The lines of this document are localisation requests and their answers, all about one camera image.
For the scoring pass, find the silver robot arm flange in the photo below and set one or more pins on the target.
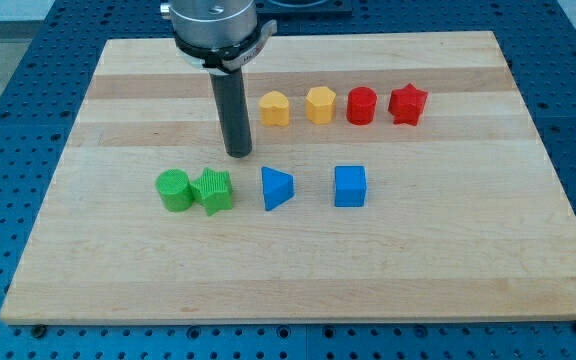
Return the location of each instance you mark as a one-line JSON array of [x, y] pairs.
[[217, 36]]

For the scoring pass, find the blue cube block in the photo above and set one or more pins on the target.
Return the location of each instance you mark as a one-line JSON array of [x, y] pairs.
[[350, 185]]

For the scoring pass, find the blue triangle block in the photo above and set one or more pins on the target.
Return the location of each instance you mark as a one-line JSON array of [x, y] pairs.
[[277, 187]]

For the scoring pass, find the green star block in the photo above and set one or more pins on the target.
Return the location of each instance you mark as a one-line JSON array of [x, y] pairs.
[[213, 191]]

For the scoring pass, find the yellow heart block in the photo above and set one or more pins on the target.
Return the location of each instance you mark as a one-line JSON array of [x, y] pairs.
[[274, 109]]

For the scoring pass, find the yellow hexagon block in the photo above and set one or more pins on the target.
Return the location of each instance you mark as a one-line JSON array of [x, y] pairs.
[[320, 105]]

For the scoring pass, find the light wooden board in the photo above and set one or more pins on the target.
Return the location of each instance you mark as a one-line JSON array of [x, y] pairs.
[[465, 219]]

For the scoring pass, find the red cylinder block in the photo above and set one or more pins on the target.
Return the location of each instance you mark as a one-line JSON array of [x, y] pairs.
[[361, 105]]

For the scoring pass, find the dark grey pointer rod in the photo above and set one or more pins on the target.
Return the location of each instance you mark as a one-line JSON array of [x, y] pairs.
[[230, 100]]

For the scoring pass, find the green cylinder block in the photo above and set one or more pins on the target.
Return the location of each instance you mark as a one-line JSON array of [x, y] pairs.
[[173, 187]]

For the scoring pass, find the red star block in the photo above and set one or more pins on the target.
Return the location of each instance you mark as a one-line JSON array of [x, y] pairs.
[[407, 104]]

